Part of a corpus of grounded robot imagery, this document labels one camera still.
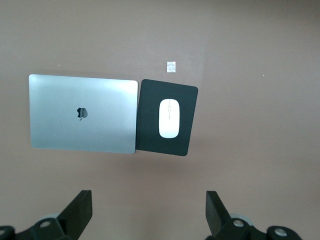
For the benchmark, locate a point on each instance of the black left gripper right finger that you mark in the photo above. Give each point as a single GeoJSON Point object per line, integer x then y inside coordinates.
{"type": "Point", "coordinates": [222, 220]}

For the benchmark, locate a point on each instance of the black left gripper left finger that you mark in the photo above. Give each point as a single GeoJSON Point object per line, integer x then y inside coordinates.
{"type": "Point", "coordinates": [72, 217]}

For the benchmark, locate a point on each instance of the white computer mouse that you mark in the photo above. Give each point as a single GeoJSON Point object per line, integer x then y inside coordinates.
{"type": "Point", "coordinates": [169, 120]}

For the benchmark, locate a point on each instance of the black mouse pad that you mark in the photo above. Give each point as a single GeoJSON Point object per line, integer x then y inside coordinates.
{"type": "Point", "coordinates": [150, 112]}

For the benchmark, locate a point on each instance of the silver laptop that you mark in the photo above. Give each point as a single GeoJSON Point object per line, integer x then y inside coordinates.
{"type": "Point", "coordinates": [82, 130]}

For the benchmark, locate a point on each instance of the small tape patch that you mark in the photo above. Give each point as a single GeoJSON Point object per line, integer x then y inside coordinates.
{"type": "Point", "coordinates": [171, 67]}

